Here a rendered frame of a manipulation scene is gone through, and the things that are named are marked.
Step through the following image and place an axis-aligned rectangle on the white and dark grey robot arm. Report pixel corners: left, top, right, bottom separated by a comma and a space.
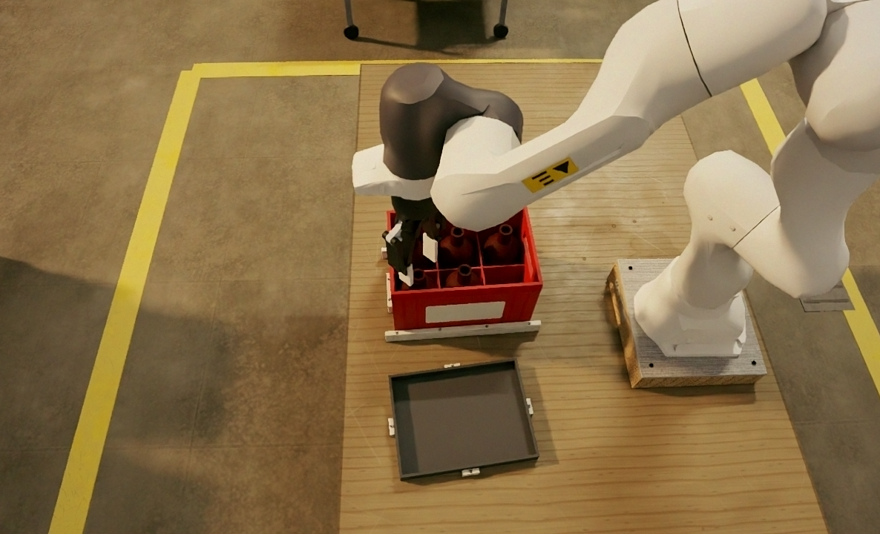
352, 0, 880, 357

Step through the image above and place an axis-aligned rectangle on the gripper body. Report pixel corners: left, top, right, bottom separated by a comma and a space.
391, 196, 438, 232

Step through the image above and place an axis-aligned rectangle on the red divided crate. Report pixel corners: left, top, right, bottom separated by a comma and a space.
390, 206, 543, 331

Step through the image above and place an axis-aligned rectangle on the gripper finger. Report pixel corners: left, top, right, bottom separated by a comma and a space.
422, 210, 447, 263
382, 220, 424, 286

